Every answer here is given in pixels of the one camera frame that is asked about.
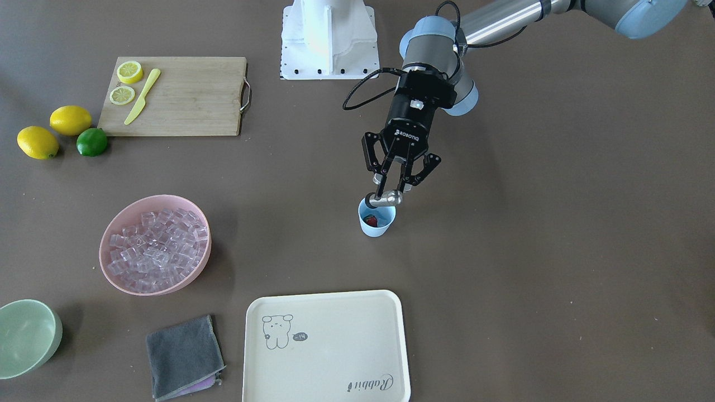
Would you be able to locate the yellow plastic knife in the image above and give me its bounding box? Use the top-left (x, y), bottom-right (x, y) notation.
top-left (123, 68), bottom-right (161, 126)

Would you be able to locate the green lime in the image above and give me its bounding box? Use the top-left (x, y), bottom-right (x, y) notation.
top-left (76, 128), bottom-right (109, 157)

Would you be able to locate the pink bowl of ice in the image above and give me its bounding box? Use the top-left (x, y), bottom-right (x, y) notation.
top-left (99, 194), bottom-right (212, 296)

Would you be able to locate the mint green bowl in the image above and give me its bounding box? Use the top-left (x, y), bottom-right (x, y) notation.
top-left (1, 299), bottom-right (63, 380)

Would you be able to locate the wooden cutting board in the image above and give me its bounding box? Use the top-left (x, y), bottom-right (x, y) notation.
top-left (97, 56), bottom-right (250, 137)

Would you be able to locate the yellow lemon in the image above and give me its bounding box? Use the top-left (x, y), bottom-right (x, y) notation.
top-left (16, 126), bottom-right (60, 160)
top-left (49, 105), bottom-right (92, 136)

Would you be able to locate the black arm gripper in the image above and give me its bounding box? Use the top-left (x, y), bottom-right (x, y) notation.
top-left (362, 70), bottom-right (456, 197)

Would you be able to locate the red strawberry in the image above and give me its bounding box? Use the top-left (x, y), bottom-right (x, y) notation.
top-left (363, 214), bottom-right (379, 227)

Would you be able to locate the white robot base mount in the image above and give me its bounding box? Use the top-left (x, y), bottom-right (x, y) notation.
top-left (279, 1), bottom-right (380, 80)

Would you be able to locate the light blue plastic cup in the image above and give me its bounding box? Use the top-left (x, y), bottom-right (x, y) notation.
top-left (358, 199), bottom-right (397, 237)

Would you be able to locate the steel muddler black tip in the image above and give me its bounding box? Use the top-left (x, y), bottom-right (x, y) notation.
top-left (364, 190), bottom-right (403, 209)

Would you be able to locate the cream rabbit tray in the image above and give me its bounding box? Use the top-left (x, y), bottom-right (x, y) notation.
top-left (242, 290), bottom-right (411, 401)

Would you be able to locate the grey folded cloth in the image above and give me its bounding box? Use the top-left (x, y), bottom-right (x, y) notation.
top-left (146, 314), bottom-right (226, 401)

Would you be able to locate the lemon slice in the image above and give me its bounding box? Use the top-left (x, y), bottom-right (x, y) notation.
top-left (108, 85), bottom-right (136, 106)
top-left (116, 60), bottom-right (144, 84)

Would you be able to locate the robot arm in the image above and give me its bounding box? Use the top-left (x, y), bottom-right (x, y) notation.
top-left (362, 1), bottom-right (686, 209)

